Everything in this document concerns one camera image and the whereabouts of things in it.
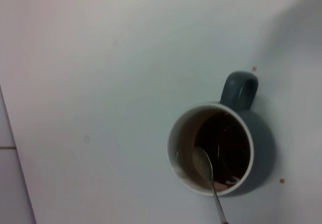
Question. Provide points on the grey ceramic cup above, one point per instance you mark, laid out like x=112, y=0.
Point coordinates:
x=261, y=146

